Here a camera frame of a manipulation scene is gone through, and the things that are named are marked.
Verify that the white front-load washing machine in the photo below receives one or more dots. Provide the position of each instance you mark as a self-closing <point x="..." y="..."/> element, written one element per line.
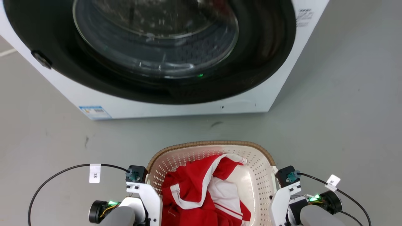
<point x="194" y="108"/>

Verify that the blue energy label sticker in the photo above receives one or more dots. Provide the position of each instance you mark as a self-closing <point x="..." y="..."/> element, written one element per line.
<point x="95" y="112"/>

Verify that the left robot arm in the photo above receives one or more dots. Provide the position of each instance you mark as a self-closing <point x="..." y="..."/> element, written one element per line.
<point x="121" y="216"/>

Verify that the black washer door latch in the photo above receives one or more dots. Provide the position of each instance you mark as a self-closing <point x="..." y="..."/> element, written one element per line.
<point x="41" y="59"/>

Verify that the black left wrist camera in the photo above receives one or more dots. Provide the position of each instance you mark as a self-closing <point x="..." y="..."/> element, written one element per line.
<point x="138" y="173"/>

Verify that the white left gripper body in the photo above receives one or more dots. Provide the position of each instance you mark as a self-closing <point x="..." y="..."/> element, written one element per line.
<point x="150" y="196"/>

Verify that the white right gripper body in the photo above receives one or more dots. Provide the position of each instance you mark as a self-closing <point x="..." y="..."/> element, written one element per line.
<point x="279" y="201"/>

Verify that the cream perforated laundry basket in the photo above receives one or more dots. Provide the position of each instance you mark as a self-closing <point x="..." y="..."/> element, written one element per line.
<point x="251" y="175"/>

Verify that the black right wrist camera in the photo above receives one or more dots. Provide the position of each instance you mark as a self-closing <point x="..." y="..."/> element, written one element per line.
<point x="285" y="175"/>

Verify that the red and white garment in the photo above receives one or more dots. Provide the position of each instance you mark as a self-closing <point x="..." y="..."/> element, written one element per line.
<point x="191" y="185"/>

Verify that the black round washer door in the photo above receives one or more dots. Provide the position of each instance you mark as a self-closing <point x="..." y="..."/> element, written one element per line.
<point x="263" y="56"/>

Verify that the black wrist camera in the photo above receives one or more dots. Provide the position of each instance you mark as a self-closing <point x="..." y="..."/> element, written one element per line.
<point x="285" y="175"/>
<point x="138" y="173"/>

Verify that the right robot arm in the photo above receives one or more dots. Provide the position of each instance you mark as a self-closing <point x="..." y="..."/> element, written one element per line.
<point x="317" y="216"/>

